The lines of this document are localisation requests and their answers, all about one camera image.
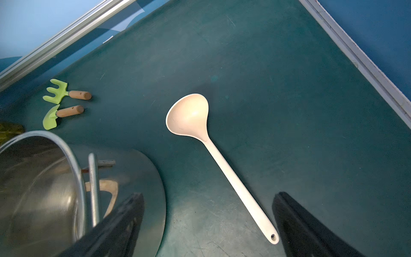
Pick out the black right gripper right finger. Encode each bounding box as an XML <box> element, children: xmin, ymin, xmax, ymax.
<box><xmin>272</xmin><ymin>192</ymin><xmax>363</xmax><ymax>257</ymax></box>

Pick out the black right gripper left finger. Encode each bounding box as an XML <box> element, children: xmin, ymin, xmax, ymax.
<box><xmin>60</xmin><ymin>193</ymin><xmax>144</xmax><ymax>257</ymax></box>

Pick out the stainless steel pot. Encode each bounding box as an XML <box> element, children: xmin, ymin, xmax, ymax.
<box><xmin>1</xmin><ymin>131</ymin><xmax>166</xmax><ymax>257</ymax></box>

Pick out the beige plastic ladle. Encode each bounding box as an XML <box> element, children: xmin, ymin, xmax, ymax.
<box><xmin>165</xmin><ymin>94</ymin><xmax>279</xmax><ymax>245</ymax></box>

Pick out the green toy trowel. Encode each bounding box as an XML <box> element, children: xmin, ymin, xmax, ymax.
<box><xmin>42</xmin><ymin>105</ymin><xmax>85</xmax><ymax>130</ymax></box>

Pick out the artificial green potted plant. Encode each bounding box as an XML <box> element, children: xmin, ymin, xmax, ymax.
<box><xmin>0</xmin><ymin>122</ymin><xmax>25</xmax><ymax>145</ymax></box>

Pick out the green toy rake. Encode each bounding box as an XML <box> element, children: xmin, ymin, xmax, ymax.
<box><xmin>42</xmin><ymin>79</ymin><xmax>92</xmax><ymax>105</ymax></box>

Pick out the aluminium right frame rail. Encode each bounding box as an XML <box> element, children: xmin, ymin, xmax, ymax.
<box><xmin>300</xmin><ymin>0</ymin><xmax>411</xmax><ymax>127</ymax></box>

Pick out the aluminium frame rail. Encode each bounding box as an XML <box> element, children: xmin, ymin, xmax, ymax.
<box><xmin>300</xmin><ymin>0</ymin><xmax>411</xmax><ymax>127</ymax></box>
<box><xmin>1</xmin><ymin>0</ymin><xmax>133</xmax><ymax>92</ymax></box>

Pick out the aluminium back frame rail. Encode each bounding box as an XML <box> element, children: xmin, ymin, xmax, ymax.
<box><xmin>1</xmin><ymin>0</ymin><xmax>133</xmax><ymax>92</ymax></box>

